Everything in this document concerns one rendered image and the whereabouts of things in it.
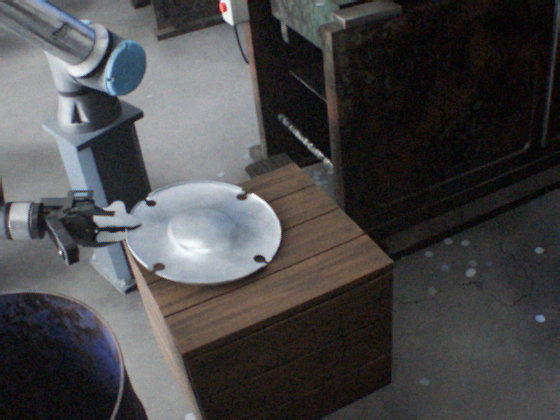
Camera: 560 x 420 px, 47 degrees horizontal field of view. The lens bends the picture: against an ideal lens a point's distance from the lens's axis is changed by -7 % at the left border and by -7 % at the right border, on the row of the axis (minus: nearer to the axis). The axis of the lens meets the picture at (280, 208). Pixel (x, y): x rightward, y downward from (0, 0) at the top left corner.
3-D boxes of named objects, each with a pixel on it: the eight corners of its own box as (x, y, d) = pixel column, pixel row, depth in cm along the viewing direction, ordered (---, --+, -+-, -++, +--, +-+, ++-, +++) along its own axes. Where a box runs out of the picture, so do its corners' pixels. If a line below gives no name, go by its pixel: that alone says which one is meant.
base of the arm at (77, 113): (78, 141, 146) (66, 102, 140) (49, 121, 155) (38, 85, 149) (133, 111, 153) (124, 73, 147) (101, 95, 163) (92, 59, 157)
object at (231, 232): (309, 222, 132) (309, 219, 132) (220, 310, 112) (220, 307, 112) (189, 167, 143) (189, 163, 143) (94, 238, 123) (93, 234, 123)
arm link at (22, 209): (6, 217, 121) (15, 250, 125) (29, 217, 121) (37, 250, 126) (15, 193, 126) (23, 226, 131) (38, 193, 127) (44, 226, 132)
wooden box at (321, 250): (220, 465, 129) (182, 354, 108) (157, 343, 157) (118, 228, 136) (392, 382, 140) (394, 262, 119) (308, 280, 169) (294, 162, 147)
